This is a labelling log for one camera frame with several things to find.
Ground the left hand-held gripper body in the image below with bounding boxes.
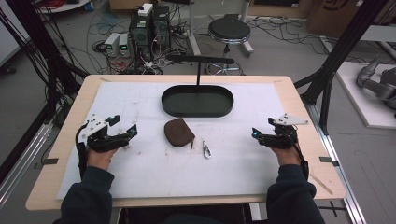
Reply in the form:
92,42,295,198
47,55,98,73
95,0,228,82
81,114,131,154

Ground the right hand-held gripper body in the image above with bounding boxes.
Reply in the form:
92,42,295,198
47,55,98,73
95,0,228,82
258,113,309,150

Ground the brown leather pouch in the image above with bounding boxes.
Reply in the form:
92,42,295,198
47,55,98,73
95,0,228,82
163,118,196,150

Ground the silver metal clasp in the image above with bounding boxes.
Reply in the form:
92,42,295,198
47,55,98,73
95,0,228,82
202,140,213,160

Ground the black oval tray stand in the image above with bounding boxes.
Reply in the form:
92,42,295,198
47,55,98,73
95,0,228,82
161,54,235,119

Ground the person's left hand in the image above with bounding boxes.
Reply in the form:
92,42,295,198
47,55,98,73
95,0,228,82
86,147,120,171

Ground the person's right hand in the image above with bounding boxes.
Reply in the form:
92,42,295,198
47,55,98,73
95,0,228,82
270,145,302,167

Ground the light wooden table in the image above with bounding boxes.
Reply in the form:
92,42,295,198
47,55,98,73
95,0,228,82
25,74,347,212

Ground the white table mat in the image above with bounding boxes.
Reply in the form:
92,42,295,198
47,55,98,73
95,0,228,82
56,81,294,201

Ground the black tape strip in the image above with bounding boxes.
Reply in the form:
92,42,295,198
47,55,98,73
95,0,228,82
318,156,341,168
33,157,60,171

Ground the thin wooden stick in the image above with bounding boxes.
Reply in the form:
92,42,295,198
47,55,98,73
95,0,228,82
309,173,334,196

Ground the grey power supply unit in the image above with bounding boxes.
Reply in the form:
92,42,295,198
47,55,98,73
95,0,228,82
118,33,131,58
104,32,120,58

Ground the white platform board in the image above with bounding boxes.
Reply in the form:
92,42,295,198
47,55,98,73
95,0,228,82
335,61,396,130

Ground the black computer tower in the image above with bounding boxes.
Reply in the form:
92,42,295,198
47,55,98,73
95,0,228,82
152,4,172,50
128,10,154,62

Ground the black round stool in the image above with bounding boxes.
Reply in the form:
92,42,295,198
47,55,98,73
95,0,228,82
206,13,255,76

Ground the white box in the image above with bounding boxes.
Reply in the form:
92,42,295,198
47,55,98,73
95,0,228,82
136,2,154,18

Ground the brown cardboard box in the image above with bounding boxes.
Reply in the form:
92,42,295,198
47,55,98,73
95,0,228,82
305,0,372,39

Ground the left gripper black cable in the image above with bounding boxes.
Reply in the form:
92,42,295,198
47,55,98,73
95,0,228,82
75,121,90,181

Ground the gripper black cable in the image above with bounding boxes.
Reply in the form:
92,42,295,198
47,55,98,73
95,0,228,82
288,133,310,182
75,121,90,181

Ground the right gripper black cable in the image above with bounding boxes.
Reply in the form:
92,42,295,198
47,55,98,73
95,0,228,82
288,133,310,182

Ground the silver aluminium rail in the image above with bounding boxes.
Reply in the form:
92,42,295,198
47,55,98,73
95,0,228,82
0,122,54,209
304,102,368,224

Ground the tangle of floor cables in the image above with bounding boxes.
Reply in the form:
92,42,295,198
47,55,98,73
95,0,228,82
85,3,200,76

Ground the black metal frame post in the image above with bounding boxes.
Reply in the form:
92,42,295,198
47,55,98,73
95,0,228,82
0,0,90,94
293,0,390,135

